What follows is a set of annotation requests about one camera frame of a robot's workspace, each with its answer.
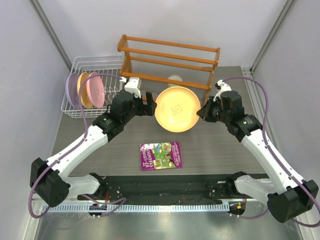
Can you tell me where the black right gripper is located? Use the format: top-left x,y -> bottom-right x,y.
199,95 -> 231,124

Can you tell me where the yellow plate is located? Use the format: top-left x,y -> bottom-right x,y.
154,86 -> 201,133

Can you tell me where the pink plate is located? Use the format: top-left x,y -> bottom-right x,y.
86,72 -> 105,109

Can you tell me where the orange plate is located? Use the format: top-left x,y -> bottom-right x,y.
76,72 -> 93,109

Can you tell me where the purple plate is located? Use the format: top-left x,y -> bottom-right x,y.
65,73 -> 80,109

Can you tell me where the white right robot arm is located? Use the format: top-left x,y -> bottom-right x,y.
197,90 -> 319,223

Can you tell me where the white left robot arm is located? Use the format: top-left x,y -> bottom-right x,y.
30,90 -> 157,208

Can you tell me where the orange wooden shelf rack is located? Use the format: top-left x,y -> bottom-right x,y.
117,34 -> 221,101

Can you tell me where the yellow ceramic mug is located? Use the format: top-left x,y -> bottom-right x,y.
168,75 -> 183,88

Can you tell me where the purple children's book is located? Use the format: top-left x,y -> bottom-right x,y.
139,142 -> 183,171

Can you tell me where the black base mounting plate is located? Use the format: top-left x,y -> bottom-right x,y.
90,174 -> 252,206

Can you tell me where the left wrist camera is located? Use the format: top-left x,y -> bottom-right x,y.
120,76 -> 142,99

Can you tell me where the white wire dish rack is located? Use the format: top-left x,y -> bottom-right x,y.
70,54 -> 124,118

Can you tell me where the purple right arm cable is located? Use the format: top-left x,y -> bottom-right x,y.
222,76 -> 320,228

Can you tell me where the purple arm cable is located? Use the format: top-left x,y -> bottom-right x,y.
222,76 -> 320,228
28,73 -> 129,219

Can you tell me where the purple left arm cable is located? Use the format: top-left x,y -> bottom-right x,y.
28,73 -> 129,219

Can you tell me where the white slotted cable duct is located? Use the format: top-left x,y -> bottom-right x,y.
49,202 -> 230,213

